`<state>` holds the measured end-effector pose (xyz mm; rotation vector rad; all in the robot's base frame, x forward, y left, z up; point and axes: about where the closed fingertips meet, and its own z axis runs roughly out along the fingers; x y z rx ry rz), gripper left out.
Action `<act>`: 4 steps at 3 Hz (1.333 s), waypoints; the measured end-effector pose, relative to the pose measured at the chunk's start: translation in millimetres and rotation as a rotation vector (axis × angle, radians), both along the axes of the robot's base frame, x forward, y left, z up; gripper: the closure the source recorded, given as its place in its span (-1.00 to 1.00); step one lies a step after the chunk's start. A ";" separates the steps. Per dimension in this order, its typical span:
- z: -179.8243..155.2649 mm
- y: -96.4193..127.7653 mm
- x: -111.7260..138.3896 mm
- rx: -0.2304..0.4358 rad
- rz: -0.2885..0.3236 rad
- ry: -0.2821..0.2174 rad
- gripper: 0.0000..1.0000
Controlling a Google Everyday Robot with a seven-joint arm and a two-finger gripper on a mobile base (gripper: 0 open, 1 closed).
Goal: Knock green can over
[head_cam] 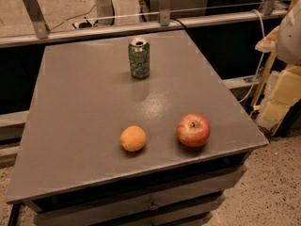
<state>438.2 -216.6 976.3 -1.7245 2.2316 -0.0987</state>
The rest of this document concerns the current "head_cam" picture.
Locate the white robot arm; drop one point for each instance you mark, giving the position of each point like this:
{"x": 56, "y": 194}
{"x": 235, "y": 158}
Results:
{"x": 285, "y": 39}

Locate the orange fruit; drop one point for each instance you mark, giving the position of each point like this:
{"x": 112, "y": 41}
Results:
{"x": 133, "y": 139}

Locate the grey cabinet with drawers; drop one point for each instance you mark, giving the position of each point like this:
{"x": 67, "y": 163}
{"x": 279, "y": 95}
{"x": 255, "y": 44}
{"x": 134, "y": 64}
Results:
{"x": 101, "y": 148}

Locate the middle metal bracket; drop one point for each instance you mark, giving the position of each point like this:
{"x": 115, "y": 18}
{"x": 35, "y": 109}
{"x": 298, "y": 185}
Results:
{"x": 164, "y": 12}

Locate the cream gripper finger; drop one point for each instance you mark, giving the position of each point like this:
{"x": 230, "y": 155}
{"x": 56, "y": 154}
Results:
{"x": 268, "y": 43}

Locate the left metal bracket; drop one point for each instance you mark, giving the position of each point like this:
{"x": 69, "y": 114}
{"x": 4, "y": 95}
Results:
{"x": 40, "y": 26}

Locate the red apple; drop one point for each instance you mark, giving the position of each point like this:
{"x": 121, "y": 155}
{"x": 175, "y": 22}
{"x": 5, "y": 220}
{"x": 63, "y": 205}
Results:
{"x": 193, "y": 130}

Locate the right metal bracket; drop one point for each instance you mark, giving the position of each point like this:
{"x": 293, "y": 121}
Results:
{"x": 267, "y": 7}

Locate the metal railing bar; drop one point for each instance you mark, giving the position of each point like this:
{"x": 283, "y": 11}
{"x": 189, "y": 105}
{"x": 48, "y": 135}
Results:
{"x": 128, "y": 30}

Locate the green soda can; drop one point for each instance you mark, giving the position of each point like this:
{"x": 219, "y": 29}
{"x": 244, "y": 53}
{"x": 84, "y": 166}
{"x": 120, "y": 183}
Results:
{"x": 139, "y": 57}

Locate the drawer handle knob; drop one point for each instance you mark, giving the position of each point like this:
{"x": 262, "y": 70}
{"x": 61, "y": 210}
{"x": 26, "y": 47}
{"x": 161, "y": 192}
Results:
{"x": 153, "y": 206}

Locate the metal bracket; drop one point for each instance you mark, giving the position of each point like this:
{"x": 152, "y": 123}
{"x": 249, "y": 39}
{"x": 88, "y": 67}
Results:
{"x": 164, "y": 12}
{"x": 267, "y": 7}
{"x": 40, "y": 26}

